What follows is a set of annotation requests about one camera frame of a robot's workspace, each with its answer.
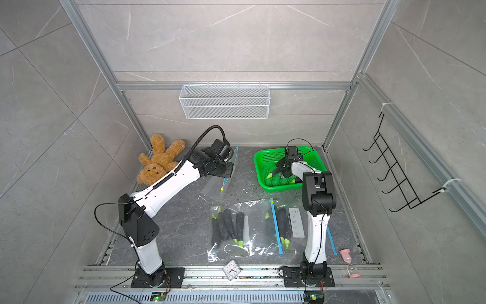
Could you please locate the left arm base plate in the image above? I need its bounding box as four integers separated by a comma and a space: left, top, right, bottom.
130, 267, 186, 288

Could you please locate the small white clock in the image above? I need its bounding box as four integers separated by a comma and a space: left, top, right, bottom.
223, 260, 242, 281

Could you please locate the clear zip-top bag blue zipper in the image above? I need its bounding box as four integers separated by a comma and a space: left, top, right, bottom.
265, 198, 337, 263

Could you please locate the white wire wall basket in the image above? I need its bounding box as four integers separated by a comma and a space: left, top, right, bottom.
179, 84, 271, 119

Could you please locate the black wall hook rack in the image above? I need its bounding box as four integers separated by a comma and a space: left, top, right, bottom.
362, 113, 446, 213

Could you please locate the brown teddy bear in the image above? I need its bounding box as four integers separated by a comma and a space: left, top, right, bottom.
137, 134, 186, 186

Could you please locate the dark eggplant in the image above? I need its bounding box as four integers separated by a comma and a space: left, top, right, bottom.
277, 208, 292, 249

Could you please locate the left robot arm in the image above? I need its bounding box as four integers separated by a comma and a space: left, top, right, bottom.
116, 125, 234, 288

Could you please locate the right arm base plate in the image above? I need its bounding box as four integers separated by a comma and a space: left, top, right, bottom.
278, 266, 335, 288

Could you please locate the green plastic basket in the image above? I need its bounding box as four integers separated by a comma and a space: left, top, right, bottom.
254, 146, 327, 193

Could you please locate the pink sand timer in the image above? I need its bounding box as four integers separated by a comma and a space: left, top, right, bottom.
339, 249, 361, 279

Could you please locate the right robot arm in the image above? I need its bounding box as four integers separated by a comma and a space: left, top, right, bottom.
274, 145, 337, 284

